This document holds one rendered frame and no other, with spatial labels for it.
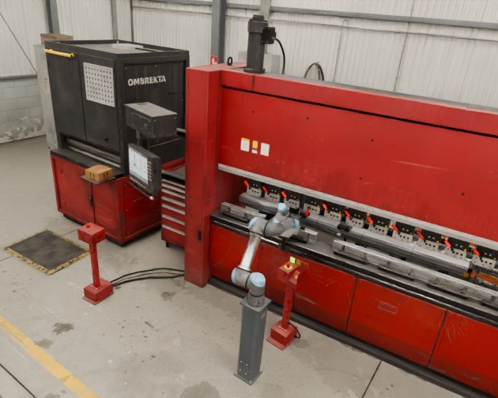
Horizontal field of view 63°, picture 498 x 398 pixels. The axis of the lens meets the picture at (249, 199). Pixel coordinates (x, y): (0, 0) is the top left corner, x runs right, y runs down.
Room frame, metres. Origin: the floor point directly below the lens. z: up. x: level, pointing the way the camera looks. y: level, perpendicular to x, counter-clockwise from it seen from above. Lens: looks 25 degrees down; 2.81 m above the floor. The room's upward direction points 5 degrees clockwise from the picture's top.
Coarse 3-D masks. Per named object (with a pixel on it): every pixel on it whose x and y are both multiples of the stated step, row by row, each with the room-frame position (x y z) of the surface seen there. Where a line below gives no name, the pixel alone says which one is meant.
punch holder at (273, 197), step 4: (268, 184) 3.52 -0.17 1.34; (268, 188) 3.52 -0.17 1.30; (272, 188) 3.50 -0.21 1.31; (276, 188) 3.48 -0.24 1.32; (280, 188) 3.46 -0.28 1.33; (272, 192) 3.50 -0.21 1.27; (276, 192) 3.48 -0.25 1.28; (280, 192) 3.46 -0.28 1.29; (268, 196) 3.51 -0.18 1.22; (272, 196) 3.49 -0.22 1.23; (276, 196) 3.47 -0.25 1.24; (280, 196) 3.47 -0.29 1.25; (268, 200) 3.51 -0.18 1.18; (272, 200) 3.49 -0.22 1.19; (276, 200) 3.47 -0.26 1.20; (280, 200) 3.49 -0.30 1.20
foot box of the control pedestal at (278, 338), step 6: (276, 324) 3.01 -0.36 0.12; (276, 330) 2.93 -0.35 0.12; (282, 330) 2.93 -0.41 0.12; (294, 330) 2.95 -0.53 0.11; (270, 336) 2.95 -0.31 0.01; (276, 336) 2.91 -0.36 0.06; (282, 336) 2.87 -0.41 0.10; (288, 336) 2.87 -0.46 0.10; (270, 342) 2.88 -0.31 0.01; (276, 342) 2.89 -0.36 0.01; (282, 342) 2.87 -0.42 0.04; (288, 342) 2.89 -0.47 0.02; (282, 348) 2.82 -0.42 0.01
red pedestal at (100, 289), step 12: (84, 228) 3.34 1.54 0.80; (96, 228) 3.36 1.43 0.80; (84, 240) 3.29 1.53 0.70; (96, 240) 3.28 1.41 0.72; (96, 252) 3.36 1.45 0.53; (96, 264) 3.34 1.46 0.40; (96, 276) 3.33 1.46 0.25; (84, 288) 3.31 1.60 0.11; (96, 288) 3.30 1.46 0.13; (108, 288) 3.37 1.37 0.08; (96, 300) 3.23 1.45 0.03
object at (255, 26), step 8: (256, 16) 3.75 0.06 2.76; (248, 24) 3.76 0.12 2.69; (256, 24) 3.71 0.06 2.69; (264, 24) 3.73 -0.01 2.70; (248, 32) 3.78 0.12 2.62; (256, 32) 3.71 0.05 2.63; (264, 32) 3.71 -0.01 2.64; (272, 32) 3.72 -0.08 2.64; (248, 40) 3.77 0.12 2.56; (256, 40) 3.72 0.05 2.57; (264, 40) 3.71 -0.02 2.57; (272, 40) 3.74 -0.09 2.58; (248, 48) 3.76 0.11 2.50; (256, 48) 3.72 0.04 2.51; (264, 48) 3.77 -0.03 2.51; (248, 56) 3.75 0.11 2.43; (256, 56) 3.72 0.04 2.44; (248, 64) 3.74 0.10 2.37; (256, 64) 3.72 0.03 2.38; (248, 72) 3.71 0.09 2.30; (256, 72) 3.70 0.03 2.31; (264, 72) 3.76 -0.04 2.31
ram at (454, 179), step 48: (240, 96) 3.69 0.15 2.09; (240, 144) 3.68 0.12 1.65; (288, 144) 3.45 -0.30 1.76; (336, 144) 3.24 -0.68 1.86; (384, 144) 3.07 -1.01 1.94; (432, 144) 2.91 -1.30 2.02; (480, 144) 2.77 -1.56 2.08; (336, 192) 3.21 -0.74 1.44; (384, 192) 3.03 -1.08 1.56; (432, 192) 2.86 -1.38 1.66; (480, 192) 2.72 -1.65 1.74
